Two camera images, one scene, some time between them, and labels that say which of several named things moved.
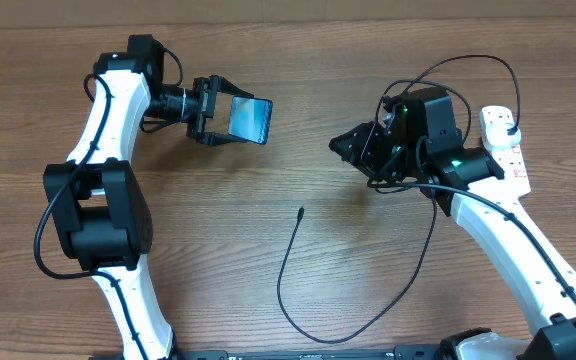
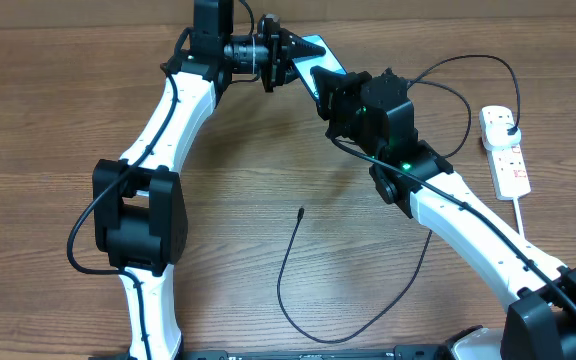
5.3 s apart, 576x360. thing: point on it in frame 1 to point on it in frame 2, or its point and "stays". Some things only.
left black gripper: (207, 89) to (278, 70)
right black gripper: (359, 154) to (349, 88)
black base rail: (427, 353) stays
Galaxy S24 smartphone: (250, 118) to (328, 61)
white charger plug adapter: (497, 135) stays
